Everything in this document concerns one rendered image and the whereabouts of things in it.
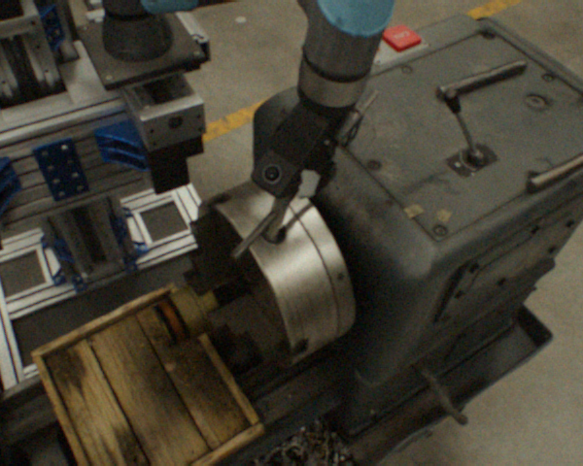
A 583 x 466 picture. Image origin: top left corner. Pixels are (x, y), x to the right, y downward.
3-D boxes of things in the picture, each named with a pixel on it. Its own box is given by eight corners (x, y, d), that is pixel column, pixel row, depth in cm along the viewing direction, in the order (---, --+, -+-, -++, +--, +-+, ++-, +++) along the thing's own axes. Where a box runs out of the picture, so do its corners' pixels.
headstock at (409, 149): (434, 132, 152) (478, -1, 121) (572, 256, 130) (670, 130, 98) (244, 223, 131) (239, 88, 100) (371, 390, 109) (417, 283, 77)
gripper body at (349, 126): (356, 142, 75) (381, 78, 65) (319, 183, 72) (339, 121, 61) (310, 111, 77) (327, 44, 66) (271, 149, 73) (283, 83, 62)
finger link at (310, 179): (334, 186, 83) (346, 147, 75) (311, 213, 80) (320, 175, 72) (317, 175, 83) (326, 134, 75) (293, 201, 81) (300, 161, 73)
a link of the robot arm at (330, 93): (347, 95, 57) (284, 52, 59) (338, 123, 61) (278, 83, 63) (386, 56, 60) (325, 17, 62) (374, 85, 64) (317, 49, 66)
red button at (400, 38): (400, 32, 114) (402, 22, 112) (420, 48, 111) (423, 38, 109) (377, 41, 112) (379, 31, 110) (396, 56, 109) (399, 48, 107)
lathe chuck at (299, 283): (234, 235, 119) (245, 143, 91) (318, 363, 108) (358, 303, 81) (196, 253, 115) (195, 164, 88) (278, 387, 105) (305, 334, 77)
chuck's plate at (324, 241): (249, 228, 120) (263, 135, 92) (332, 353, 109) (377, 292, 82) (235, 235, 119) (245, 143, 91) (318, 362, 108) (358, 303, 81)
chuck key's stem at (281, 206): (272, 249, 86) (282, 210, 76) (260, 241, 87) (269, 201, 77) (281, 240, 87) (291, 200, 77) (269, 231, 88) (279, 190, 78)
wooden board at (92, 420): (175, 290, 120) (172, 281, 117) (264, 434, 103) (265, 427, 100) (36, 360, 109) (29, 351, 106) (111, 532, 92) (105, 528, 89)
